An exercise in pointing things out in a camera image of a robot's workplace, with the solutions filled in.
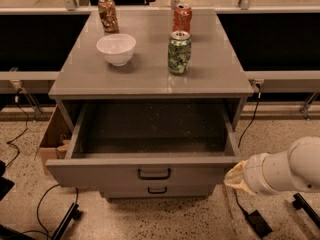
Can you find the grey lower drawer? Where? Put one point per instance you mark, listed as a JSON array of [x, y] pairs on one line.
[[136, 191]]

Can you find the cardboard box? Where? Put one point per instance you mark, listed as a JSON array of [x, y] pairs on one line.
[[55, 140]]

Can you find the black drawer handle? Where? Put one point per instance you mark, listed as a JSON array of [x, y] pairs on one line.
[[153, 175], [157, 191]]

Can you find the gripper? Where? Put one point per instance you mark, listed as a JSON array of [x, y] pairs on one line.
[[252, 176]]

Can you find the green soda can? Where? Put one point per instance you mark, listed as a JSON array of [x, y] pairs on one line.
[[179, 52]]

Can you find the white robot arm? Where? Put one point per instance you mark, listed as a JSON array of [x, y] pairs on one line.
[[296, 169]]

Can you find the grey drawer cabinet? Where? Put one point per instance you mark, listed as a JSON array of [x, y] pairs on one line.
[[214, 71]]

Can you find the black lower drawer handle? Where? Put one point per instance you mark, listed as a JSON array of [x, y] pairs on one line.
[[157, 191]]

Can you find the brown soda can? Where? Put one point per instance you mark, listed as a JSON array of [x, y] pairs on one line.
[[108, 17]]

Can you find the grey top drawer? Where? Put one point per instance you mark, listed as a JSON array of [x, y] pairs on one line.
[[111, 141]]

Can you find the black top drawer handle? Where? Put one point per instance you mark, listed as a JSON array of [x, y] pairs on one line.
[[153, 175]]

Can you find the white ceramic bowl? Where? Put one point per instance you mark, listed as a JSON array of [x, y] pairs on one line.
[[117, 49]]

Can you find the red soda can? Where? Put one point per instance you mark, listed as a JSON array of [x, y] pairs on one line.
[[182, 17]]

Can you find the black chair base left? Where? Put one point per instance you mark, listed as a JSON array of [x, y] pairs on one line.
[[73, 213]]

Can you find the grey drawer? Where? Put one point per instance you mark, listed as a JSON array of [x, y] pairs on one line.
[[136, 191], [111, 141]]

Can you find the black power adapter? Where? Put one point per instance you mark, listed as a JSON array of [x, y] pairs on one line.
[[255, 220]]

